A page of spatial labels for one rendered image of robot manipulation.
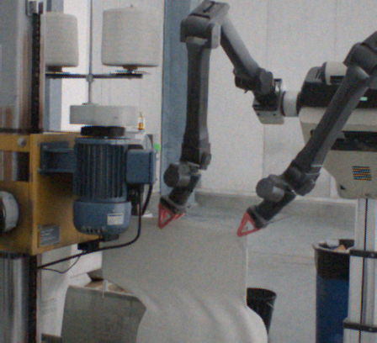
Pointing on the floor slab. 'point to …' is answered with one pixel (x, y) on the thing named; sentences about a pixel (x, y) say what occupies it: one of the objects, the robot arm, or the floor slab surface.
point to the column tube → (19, 160)
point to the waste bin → (331, 288)
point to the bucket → (262, 304)
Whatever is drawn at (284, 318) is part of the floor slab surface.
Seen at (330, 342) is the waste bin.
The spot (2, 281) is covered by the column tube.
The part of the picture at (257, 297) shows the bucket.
